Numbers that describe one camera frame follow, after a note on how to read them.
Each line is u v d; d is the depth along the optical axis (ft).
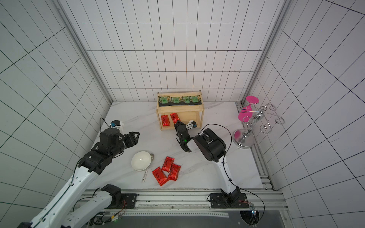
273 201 2.49
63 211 1.34
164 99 3.03
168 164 2.77
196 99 3.04
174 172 2.66
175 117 3.31
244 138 3.11
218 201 2.28
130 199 2.38
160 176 2.63
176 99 3.03
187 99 3.04
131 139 2.11
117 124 2.11
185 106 2.97
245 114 2.93
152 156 2.86
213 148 1.87
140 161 2.79
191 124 3.04
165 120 3.40
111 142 1.76
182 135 2.60
